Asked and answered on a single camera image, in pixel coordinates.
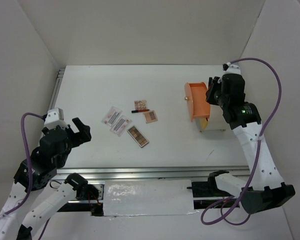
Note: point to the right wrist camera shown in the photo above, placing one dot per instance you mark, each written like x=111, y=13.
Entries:
x=230, y=68

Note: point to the long brown eyeshadow palette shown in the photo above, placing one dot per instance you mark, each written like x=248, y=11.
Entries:
x=137, y=136

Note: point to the round-pan eyeshadow palette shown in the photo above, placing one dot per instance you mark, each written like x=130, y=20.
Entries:
x=140, y=104

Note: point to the white taped cover panel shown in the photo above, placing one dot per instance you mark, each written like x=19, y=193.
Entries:
x=148, y=198

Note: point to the orange drawer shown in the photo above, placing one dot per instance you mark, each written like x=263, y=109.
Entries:
x=195, y=96

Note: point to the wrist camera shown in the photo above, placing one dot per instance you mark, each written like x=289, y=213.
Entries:
x=54, y=118
x=230, y=68

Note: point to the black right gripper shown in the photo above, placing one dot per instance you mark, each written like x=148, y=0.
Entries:
x=217, y=82

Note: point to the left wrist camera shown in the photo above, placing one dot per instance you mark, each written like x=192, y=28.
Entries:
x=54, y=118

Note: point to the aluminium rail frame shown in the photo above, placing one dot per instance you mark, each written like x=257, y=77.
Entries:
x=176, y=148

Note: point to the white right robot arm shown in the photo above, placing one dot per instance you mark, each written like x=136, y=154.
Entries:
x=265, y=188

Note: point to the upper false lash case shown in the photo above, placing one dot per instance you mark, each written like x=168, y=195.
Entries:
x=110, y=118

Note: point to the four-pan eyeshadow palette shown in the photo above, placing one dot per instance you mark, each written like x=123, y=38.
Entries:
x=150, y=116

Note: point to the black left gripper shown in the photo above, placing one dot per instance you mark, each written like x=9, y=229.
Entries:
x=84, y=135

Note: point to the red lip gloss tube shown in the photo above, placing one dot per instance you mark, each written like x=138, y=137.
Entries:
x=139, y=111

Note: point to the lower false lash case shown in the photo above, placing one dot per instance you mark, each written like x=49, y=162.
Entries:
x=120, y=125

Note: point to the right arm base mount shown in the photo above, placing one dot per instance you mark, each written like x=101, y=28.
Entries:
x=204, y=195

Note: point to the cream cylindrical drawer organizer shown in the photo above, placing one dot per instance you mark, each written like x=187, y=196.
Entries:
x=216, y=120

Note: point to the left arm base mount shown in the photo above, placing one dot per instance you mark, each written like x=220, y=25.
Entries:
x=91, y=202

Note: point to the yellow drawer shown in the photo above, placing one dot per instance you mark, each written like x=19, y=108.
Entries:
x=201, y=123

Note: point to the false lash case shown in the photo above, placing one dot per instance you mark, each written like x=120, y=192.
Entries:
x=110, y=118
x=120, y=125

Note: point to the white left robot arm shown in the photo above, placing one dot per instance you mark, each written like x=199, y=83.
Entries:
x=18, y=219

